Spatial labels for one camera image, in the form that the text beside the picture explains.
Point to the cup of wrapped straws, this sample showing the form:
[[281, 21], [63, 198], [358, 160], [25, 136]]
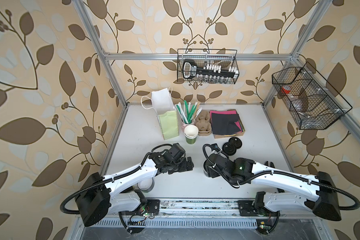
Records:
[[188, 111]]

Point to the black wire basket right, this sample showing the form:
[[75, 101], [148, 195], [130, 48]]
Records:
[[323, 104]]

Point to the stack of coloured napkins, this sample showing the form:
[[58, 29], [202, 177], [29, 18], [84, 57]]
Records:
[[226, 122]]

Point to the green white paper bag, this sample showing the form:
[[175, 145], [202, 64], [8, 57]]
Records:
[[161, 102]]

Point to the black wire basket back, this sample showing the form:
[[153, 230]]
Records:
[[223, 57]]

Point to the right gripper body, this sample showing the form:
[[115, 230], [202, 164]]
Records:
[[212, 174]]

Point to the black coffee lid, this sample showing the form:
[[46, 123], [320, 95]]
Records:
[[236, 142], [229, 149]]

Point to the black wire basket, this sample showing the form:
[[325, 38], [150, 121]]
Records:
[[223, 57], [323, 104]]

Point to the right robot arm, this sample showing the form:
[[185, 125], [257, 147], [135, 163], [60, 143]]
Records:
[[295, 192]]

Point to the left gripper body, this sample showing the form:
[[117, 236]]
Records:
[[175, 164]]

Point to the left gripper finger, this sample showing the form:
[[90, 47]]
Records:
[[188, 161], [182, 168]]

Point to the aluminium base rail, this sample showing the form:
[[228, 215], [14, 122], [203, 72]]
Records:
[[198, 207]]

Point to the black tool in basket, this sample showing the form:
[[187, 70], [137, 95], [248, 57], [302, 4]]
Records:
[[191, 70]]

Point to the brown pulp cup carriers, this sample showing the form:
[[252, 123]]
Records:
[[203, 123]]

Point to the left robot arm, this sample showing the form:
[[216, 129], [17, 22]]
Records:
[[123, 191]]

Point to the grey duct tape roll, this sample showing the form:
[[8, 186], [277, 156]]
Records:
[[146, 185]]

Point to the red capped plastic bottle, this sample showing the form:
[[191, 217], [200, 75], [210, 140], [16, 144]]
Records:
[[293, 102]]

